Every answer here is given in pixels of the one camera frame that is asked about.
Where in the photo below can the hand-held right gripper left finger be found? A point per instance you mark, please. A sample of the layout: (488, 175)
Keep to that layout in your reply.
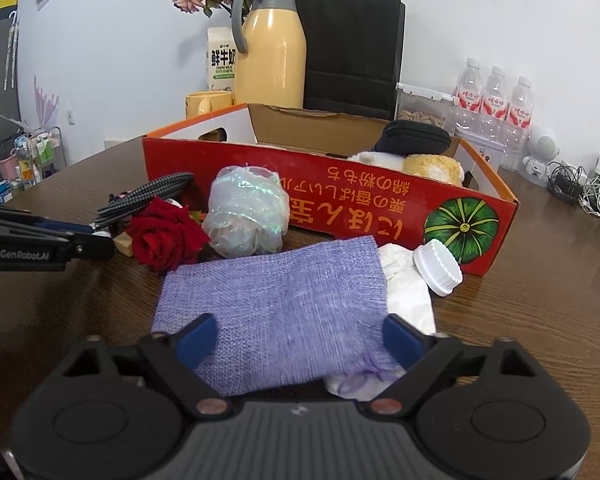
(199, 337)

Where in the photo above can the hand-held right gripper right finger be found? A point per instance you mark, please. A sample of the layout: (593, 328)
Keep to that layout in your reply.
(401, 341)

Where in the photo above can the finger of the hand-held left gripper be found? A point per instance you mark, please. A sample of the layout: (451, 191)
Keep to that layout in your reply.
(65, 226)
(92, 247)

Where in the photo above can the tan rectangular block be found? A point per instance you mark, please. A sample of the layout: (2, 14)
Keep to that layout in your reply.
(123, 245)

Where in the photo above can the white tissue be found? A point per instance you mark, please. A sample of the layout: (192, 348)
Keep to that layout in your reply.
(405, 290)

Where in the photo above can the white ribbed bottle cap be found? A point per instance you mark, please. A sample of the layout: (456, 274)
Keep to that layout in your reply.
(437, 267)

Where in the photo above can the purple woven cloth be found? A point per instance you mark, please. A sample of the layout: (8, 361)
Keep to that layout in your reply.
(280, 300)

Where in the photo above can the red cardboard box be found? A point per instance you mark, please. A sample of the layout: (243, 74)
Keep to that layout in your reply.
(330, 195)

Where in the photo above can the black and white small gadget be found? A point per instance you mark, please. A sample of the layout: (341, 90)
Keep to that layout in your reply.
(101, 233)

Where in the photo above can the red artificial rose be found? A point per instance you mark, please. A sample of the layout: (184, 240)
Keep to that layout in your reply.
(162, 235)

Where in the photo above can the iridescent plastic puff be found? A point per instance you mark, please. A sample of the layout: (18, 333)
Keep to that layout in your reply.
(245, 210)

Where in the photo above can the yellow and white plush toy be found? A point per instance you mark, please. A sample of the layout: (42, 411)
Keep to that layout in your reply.
(430, 165)

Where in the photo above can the yellow mug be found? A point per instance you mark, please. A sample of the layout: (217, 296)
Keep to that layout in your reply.
(215, 102)

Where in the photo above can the white printed tin box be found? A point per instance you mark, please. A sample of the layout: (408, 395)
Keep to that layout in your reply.
(485, 152)

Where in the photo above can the black zip pouch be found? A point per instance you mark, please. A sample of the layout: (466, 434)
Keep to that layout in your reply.
(415, 135)

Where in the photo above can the white milk carton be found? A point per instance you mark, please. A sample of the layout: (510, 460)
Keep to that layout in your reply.
(221, 65)

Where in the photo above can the clear snack container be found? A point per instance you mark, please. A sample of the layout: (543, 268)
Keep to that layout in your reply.
(422, 115)

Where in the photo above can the white robot-shaped speaker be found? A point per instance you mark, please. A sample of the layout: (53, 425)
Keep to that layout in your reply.
(542, 145)

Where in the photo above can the clear water bottle red label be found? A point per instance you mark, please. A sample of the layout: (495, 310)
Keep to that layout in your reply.
(469, 90)
(495, 100)
(521, 110)

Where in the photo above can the yellow thermos jug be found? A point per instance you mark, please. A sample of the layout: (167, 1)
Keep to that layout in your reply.
(272, 55)

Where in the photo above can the black paper bag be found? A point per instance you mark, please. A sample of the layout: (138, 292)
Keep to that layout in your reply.
(350, 50)

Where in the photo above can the white wall socket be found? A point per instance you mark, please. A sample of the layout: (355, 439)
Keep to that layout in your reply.
(71, 117)

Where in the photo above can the purple flower wall decal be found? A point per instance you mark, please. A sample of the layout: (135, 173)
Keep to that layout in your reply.
(46, 102)

